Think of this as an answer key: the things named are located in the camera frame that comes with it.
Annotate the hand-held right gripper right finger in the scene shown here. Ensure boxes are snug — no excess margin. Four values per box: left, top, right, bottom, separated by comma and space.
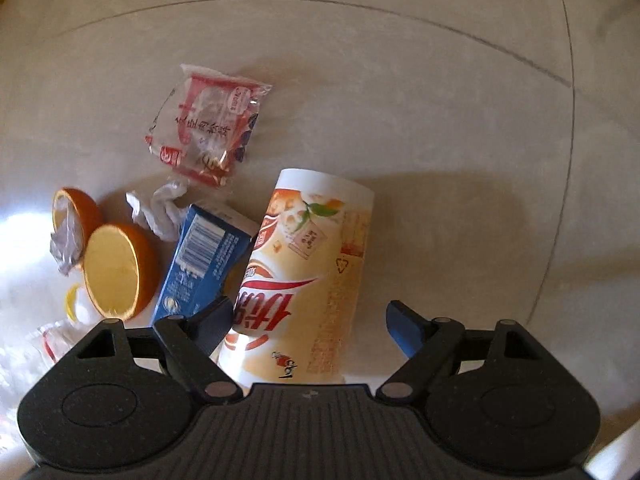
375, 300, 561, 406

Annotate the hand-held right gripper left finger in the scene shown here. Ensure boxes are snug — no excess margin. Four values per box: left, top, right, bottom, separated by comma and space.
57, 296, 244, 404

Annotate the orange print paper cup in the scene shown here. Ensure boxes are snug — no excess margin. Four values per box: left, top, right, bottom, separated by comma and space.
216, 168, 375, 391

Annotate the blue carton box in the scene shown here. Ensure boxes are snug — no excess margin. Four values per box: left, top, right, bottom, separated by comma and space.
151, 203, 261, 328

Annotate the crumpled white tissue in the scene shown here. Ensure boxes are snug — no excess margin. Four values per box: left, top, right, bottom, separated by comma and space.
126, 180, 191, 242

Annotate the yellow bottle cap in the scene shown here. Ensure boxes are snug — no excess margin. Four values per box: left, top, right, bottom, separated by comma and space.
65, 284, 93, 322

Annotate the clear plastic wrapper red edge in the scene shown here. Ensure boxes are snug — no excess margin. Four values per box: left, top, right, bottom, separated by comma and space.
30, 321, 96, 366

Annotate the hollow orange peel half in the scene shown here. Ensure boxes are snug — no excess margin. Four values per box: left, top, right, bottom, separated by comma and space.
52, 187, 105, 271

